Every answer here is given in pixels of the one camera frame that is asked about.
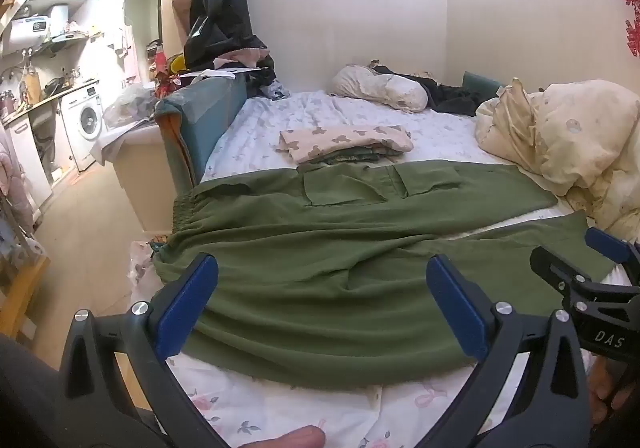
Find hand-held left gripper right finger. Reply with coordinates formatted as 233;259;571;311
415;254;596;448

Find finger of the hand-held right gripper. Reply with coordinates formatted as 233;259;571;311
530;246;592;295
584;227;640;279

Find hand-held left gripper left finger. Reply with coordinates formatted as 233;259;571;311
57;252;231;448

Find green pants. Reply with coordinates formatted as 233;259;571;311
152;163;618;391

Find person's right hand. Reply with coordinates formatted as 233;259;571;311
587;357;632;429

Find person's left hand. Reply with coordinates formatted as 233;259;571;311
232;425;327;448

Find crumpled bag with cloth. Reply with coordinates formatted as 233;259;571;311
129;234;172;290

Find cream duvet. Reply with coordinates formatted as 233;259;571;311
474;77;640;244

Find white bedside cabinet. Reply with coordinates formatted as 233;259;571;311
96;120;192;235

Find teal bed end board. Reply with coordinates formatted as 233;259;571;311
154;75;249;190

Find wooden stool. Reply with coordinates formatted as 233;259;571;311
0;253;51;345

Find folded camouflage garment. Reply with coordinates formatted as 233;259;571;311
297;148;401;170

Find dark clothes heap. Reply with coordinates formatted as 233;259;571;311
372;62;483;118

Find teal cushion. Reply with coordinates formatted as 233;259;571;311
462;70;503;101

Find clear plastic bag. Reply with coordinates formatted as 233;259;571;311
102;83;162;130

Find white washing machine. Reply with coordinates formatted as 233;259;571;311
59;84;107;172

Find folded beige printed garment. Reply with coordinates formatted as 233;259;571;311
275;124;415;164

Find pink padded jacket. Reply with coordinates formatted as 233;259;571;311
0;128;36;231

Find bed with floral sheet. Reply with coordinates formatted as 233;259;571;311
129;90;640;448

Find pile of mixed clothes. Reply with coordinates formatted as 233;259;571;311
177;47;292;101

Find white printed pillow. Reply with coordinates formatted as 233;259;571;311
330;64;429;113

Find kitchen counter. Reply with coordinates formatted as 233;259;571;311
0;78;101;125

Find white water heater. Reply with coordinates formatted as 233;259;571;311
0;13;54;55

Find red wall decoration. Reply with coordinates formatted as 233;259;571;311
620;0;640;60

